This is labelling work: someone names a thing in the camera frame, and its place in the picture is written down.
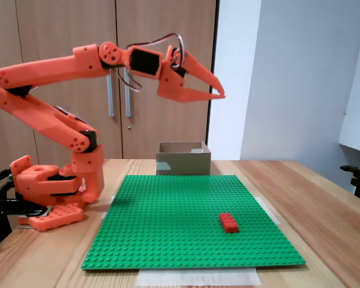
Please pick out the open cardboard box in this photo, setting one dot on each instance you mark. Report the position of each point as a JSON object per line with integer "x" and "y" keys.
{"x": 183, "y": 163}

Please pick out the masking tape strip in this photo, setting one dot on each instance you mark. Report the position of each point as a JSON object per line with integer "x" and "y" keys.
{"x": 198, "y": 277}
{"x": 112, "y": 201}
{"x": 271, "y": 211}

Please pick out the black table clamp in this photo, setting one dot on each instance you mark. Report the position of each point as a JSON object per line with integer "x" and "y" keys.
{"x": 6, "y": 207}

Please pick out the red lego block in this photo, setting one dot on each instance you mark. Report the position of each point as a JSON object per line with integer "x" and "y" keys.
{"x": 229, "y": 222}

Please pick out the green lego baseplate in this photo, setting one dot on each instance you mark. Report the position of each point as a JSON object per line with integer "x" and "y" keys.
{"x": 183, "y": 216}

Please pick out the wooden cabinet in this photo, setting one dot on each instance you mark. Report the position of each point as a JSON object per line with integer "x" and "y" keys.
{"x": 63, "y": 27}

